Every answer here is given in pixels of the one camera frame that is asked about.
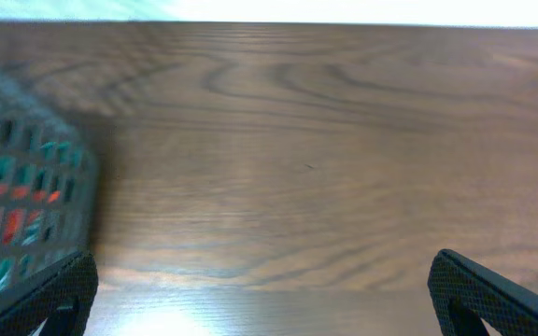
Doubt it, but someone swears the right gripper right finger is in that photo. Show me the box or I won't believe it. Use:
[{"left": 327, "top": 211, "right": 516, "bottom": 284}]
[{"left": 428, "top": 249, "right": 538, "bottom": 336}]

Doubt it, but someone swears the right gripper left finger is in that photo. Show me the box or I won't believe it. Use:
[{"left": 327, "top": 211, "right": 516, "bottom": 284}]
[{"left": 0, "top": 251, "right": 98, "bottom": 336}]

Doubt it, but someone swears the grey plastic basket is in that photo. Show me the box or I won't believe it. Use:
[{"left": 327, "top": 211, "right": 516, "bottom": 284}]
[{"left": 0, "top": 73, "right": 98, "bottom": 308}]

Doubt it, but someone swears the green Nescafe coffee bag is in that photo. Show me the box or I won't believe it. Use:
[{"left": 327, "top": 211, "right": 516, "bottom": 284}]
[{"left": 0, "top": 142, "right": 90, "bottom": 292}]

